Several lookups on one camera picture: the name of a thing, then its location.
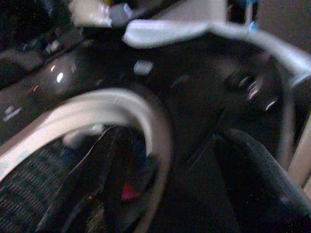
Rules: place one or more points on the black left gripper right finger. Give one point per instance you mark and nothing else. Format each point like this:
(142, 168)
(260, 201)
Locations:
(262, 194)

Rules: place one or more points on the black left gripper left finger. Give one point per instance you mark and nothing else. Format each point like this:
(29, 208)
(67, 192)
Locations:
(82, 184)

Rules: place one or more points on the dark grey front-load washing machine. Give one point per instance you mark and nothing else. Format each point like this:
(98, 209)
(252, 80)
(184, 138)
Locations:
(194, 102)

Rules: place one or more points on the dark garment with red patch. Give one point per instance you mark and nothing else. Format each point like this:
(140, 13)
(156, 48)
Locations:
(131, 184)

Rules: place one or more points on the beige furniture panel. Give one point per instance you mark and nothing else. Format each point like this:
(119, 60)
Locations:
(301, 160)

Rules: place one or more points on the grey rubber washer door seal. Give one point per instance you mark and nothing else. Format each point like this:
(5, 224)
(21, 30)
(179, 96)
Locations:
(102, 106)

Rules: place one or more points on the round washer control knob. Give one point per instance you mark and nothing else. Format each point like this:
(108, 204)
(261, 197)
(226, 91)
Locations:
(250, 87)

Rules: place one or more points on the white plastic bag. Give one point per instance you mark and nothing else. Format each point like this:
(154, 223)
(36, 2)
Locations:
(92, 12)

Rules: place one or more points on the white cloth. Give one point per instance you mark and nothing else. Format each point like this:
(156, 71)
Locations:
(170, 29)

